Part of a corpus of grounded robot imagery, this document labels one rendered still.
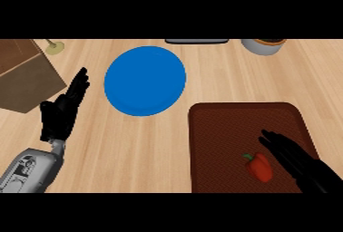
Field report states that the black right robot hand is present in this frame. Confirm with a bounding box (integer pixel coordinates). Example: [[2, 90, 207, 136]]
[[257, 129, 343, 194]]

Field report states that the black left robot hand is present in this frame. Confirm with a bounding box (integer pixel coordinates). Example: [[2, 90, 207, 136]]
[[39, 66, 92, 143]]

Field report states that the red bell pepper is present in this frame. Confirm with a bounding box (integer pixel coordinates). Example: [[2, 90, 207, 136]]
[[241, 152, 275, 184]]

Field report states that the brown tray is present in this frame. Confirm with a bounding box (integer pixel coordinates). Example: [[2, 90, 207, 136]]
[[188, 101, 323, 194]]

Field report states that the blue plate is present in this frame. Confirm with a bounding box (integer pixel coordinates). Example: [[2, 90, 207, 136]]
[[104, 45, 188, 117]]

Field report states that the brown cardboard box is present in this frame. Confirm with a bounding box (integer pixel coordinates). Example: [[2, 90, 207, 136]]
[[0, 39, 68, 114]]

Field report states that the dark flat appliance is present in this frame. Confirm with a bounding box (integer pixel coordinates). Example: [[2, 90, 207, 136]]
[[164, 39, 231, 45]]

